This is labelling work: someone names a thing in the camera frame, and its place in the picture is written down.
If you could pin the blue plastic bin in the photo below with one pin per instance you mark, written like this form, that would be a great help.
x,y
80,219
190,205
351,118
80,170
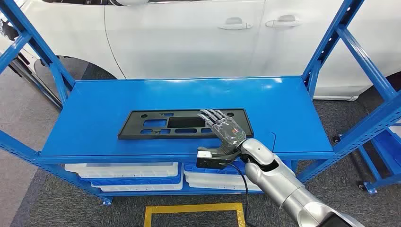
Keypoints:
x,y
194,169
131,181

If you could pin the white car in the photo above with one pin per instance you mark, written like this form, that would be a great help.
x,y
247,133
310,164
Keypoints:
x,y
188,47

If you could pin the black plastic panel part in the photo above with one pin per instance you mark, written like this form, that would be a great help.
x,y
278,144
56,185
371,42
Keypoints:
x,y
131,130

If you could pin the blue metal shelf rack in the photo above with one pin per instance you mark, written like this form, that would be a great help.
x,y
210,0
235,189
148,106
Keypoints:
x,y
385,147
125,100

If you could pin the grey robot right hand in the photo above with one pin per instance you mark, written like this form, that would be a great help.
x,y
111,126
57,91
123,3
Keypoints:
x,y
228,131

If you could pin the black caster wheel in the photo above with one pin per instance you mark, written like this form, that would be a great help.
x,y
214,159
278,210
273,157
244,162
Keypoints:
x,y
337,139
362,185

